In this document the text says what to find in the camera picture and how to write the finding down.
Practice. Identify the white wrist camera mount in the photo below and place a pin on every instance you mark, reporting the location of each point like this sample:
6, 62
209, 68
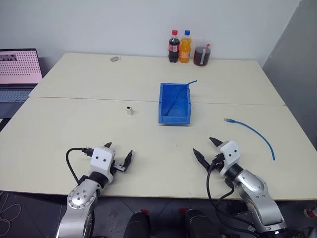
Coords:
230, 153
101, 160

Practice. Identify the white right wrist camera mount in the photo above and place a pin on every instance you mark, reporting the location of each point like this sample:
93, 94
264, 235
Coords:
230, 153

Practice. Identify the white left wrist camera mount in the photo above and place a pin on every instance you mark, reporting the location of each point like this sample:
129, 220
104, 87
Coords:
101, 160

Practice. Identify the blue plastic bin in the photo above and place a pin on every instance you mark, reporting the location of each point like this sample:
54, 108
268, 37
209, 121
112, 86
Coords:
174, 106

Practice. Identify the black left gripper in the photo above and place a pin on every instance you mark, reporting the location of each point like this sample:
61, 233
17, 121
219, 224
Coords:
119, 168

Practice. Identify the open laptop pink screen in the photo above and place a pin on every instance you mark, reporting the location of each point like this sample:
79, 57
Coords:
17, 72

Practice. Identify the orange soda bottle blue cap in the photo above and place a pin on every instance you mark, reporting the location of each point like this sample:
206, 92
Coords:
185, 49

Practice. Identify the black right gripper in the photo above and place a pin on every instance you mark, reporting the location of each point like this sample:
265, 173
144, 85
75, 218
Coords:
218, 162

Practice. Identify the dark rounded shape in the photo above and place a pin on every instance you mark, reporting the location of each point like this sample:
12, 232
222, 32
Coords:
198, 224
137, 225

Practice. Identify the small white cylinder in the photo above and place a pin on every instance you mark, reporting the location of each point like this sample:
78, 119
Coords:
129, 111

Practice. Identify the small grey tape roll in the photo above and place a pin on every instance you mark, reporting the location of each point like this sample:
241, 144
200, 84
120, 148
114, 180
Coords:
114, 59

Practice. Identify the clear jug dark liquid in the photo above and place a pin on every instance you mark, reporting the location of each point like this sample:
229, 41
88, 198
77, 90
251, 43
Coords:
202, 55

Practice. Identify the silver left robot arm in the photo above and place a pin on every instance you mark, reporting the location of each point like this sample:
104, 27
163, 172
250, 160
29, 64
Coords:
79, 198

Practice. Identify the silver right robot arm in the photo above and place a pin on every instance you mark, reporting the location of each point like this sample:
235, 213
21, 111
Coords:
257, 196

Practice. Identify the red and white can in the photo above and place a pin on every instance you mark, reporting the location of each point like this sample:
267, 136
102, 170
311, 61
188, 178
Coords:
310, 212

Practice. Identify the cola bottle red cap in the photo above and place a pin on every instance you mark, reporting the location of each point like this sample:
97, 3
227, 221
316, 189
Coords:
174, 48

